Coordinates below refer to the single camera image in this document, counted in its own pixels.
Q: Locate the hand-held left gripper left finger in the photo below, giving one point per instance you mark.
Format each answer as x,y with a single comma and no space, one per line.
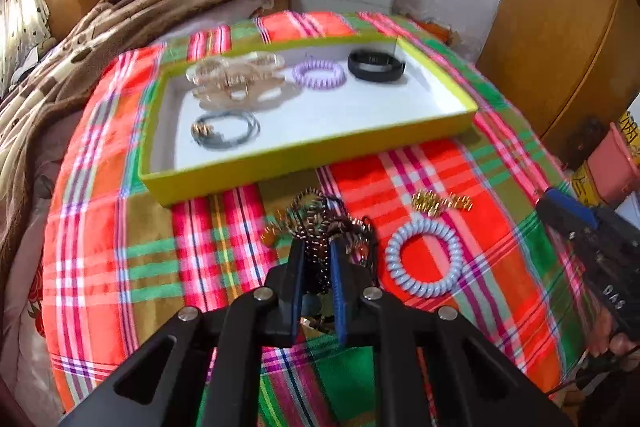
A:
298,277

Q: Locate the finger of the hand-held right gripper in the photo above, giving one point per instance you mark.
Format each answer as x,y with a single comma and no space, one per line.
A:
575,208
560,224

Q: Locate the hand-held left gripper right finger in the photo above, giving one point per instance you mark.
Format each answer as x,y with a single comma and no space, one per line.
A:
339,287

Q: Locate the yellow-green shallow cardboard box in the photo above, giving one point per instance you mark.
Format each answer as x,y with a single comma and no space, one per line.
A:
325,127

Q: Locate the grey hair elastics gold beads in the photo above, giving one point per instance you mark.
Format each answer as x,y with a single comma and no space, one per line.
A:
200,129

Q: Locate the clear pink hair claw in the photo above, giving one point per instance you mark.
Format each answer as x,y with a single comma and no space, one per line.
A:
225,77

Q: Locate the black wristband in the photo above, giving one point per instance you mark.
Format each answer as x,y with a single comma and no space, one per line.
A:
375,76

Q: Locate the person's right hand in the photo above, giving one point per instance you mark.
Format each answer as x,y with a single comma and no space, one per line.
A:
622,346

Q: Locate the yellow carton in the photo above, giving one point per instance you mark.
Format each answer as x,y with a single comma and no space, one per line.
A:
585,187

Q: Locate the pink plastic bucket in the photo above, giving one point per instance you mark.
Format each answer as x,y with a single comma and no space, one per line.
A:
615,167

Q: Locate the red green plaid cloth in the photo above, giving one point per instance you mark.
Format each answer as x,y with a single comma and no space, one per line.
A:
150,257

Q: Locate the large wooden wardrobe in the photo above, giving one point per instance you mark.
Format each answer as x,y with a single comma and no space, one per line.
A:
550,7

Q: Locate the orange box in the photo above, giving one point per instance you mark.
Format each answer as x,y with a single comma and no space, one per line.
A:
440,32

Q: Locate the floral bed sheet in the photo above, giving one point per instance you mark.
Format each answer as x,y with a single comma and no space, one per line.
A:
25,287

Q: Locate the brown patterned blanket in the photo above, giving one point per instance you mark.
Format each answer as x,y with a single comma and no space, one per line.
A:
100,17

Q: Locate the dotted curtain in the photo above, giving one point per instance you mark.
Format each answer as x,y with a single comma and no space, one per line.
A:
25,12

